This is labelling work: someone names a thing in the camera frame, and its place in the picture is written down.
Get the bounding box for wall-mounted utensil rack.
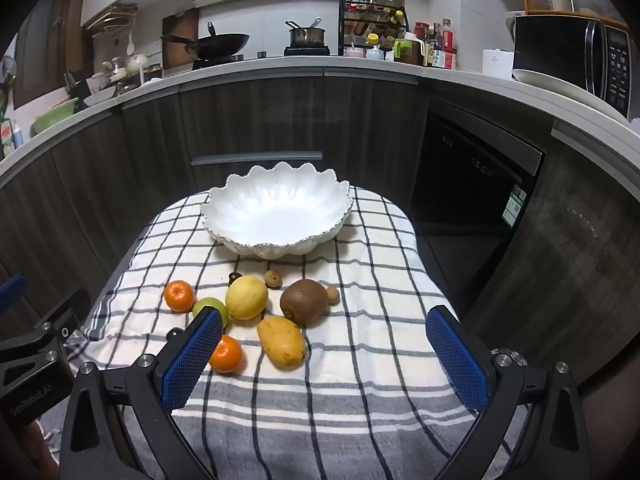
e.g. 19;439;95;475
82;4;138;38

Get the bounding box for white canister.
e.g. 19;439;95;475
482;49;516;80

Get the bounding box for brown kiwi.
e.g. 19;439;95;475
279;279;330;326

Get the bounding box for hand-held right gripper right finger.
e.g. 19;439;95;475
425;304;592;480

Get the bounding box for black microwave oven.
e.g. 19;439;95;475
512;15;632;120

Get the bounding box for stacked white bowls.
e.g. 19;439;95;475
82;85;118;107

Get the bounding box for black checked white cloth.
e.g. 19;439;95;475
65;185;531;480

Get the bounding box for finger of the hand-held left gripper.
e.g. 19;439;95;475
0;287;92;368
0;274;28;313

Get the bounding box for green basin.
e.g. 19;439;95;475
30;99;81;136

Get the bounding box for brown cutting board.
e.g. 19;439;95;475
161;7;200;71

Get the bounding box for black built-in dishwasher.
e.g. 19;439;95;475
410;97;546;306

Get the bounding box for large white plate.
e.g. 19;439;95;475
511;67;616;116

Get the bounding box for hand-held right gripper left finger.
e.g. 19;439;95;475
59;306;226;480

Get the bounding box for yellow lemon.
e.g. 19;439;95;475
225;275;269;321

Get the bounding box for steel saucepan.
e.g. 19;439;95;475
285;16;326;47

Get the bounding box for group of condiment bottles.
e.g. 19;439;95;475
392;19;458;70

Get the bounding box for orange tangerine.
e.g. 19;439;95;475
164;280;196;313
209;334;247;375

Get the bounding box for dark wood kitchen cabinets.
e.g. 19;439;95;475
0;67;640;401

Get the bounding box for grey drawer handle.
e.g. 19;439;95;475
190;151;323;167

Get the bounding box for black wok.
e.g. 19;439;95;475
160;22;251;61

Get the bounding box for dish soap bottle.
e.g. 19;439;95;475
0;117;18;158

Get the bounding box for small green round fruit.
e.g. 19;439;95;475
192;297;230;328

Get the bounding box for black wire spice rack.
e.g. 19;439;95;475
338;0;406;57

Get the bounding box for white scalloped bowl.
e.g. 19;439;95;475
200;161;355;261

